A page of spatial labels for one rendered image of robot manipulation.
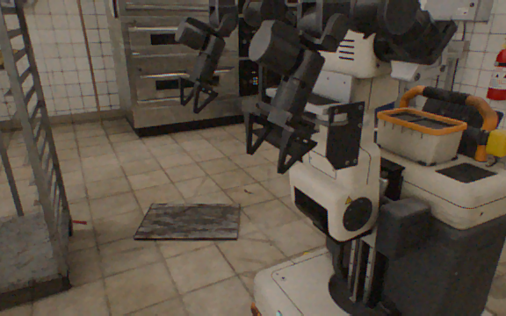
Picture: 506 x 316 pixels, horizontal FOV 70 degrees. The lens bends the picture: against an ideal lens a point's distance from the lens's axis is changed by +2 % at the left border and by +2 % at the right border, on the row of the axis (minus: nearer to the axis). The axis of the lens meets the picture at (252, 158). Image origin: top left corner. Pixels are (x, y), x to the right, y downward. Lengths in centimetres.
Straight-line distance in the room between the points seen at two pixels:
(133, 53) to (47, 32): 126
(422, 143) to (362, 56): 41
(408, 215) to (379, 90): 33
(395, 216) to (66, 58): 423
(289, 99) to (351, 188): 43
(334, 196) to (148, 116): 315
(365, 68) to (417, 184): 43
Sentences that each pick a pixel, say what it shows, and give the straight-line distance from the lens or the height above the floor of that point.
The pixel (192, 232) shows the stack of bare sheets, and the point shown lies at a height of 2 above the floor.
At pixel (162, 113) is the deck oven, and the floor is 24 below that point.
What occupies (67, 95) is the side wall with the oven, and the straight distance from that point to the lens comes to 482.
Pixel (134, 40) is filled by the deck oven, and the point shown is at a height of 98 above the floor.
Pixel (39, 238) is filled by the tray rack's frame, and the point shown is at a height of 15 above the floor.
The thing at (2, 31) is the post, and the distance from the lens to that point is 157.
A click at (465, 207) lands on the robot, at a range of 109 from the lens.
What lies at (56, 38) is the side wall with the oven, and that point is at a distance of 474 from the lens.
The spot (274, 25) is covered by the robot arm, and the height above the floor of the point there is 122.
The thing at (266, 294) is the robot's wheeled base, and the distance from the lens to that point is 144.
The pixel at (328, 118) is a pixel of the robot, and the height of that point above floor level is 101.
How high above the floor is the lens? 123
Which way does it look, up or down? 22 degrees down
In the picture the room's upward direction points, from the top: straight up
